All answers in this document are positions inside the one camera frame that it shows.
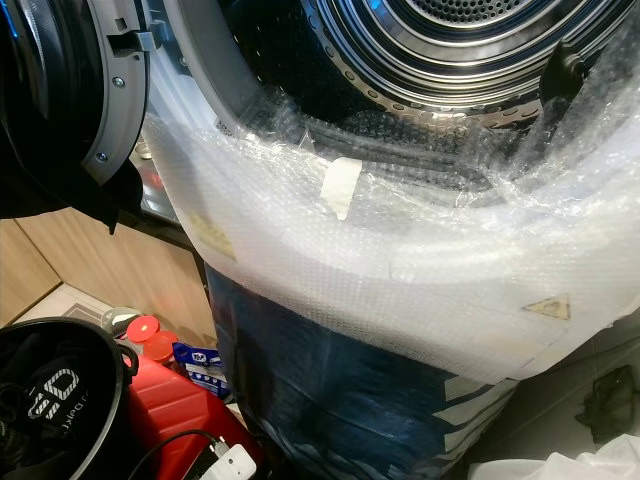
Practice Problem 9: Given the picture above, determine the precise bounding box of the blue and white package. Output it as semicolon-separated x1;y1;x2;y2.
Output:
172;342;229;396

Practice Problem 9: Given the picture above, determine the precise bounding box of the black cable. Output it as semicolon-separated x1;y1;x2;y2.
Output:
128;430;221;480

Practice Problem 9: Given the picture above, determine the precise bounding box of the black garment with white print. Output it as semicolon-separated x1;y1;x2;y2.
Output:
0;345;106;476

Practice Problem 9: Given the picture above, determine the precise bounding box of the red round bottle cap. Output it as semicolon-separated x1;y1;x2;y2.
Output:
123;314;163;343
142;332;179;363

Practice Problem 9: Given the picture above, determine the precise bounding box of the white cloth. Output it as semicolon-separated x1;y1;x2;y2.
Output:
468;438;640;480

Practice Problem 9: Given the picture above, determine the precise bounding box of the dark round washer door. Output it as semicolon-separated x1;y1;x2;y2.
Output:
0;0;161;233

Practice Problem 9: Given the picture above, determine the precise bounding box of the grey round bottle cap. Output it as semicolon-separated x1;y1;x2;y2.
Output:
102;306;136;326

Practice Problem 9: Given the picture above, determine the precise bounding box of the white front-loading washing machine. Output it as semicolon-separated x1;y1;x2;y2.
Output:
135;0;640;480

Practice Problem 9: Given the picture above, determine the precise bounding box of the blue protective film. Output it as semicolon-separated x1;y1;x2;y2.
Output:
208;268;521;480

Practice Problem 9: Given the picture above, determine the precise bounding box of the white paper label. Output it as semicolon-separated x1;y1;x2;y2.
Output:
320;157;364;222

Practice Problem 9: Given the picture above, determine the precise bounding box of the dark crumpled cloth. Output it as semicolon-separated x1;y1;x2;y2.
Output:
578;365;639;444

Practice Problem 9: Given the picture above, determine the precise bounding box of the black round laundry bucket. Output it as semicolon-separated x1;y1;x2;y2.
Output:
0;318;141;480

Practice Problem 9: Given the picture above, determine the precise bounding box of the light wooden cabinet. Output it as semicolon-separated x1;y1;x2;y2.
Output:
0;215;211;346

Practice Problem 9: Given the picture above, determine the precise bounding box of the red plastic canister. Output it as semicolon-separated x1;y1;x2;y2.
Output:
125;350;261;480

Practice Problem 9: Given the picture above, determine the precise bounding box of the yellow triangular warning sticker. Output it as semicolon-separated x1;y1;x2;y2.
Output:
522;293;571;321

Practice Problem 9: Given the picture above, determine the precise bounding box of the clear bubble wrap sheet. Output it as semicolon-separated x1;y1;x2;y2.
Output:
140;90;640;386

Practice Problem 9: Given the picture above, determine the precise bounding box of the steel washer drum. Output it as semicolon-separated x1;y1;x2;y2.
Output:
300;0;640;126

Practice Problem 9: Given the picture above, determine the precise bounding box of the white charger plug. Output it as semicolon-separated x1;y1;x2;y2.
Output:
205;443;258;480

